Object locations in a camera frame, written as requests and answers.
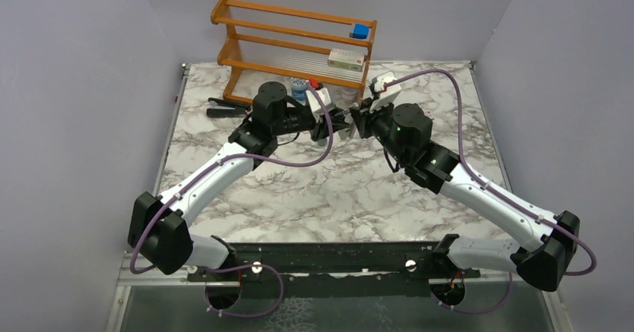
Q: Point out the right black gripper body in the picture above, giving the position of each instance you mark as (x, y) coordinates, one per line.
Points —
(373, 123)

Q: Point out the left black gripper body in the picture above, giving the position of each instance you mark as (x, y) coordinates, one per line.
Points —
(318, 128)

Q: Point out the silver chrome stapler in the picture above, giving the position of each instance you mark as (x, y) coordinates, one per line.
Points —
(349, 128)

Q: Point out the blue box on shelf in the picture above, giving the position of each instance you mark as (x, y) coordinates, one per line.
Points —
(359, 31)

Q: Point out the orange wooden shelf rack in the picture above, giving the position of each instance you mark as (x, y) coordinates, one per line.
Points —
(287, 42)

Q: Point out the white green staples carton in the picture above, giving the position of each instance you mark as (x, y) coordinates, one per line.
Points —
(346, 60)

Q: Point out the clear plastic jar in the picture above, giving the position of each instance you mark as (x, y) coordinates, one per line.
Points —
(349, 95)

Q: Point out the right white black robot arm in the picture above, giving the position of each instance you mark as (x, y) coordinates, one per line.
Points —
(541, 243)

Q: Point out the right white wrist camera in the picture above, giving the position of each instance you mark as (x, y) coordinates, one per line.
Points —
(384, 91)

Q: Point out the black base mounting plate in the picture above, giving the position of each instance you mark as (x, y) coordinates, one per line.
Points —
(337, 270)

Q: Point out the aluminium frame rail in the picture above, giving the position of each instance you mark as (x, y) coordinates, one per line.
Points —
(154, 301)

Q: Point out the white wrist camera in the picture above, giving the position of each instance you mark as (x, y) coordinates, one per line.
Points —
(384, 91)
(319, 99)

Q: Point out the black stapler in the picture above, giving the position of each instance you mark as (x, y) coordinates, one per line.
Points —
(221, 108)

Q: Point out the blue white plastic jar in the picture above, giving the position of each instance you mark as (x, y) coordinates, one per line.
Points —
(298, 89)

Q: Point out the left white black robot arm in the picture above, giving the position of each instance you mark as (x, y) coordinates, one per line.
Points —
(159, 230)

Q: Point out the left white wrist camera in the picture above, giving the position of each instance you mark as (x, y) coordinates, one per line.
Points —
(319, 99)

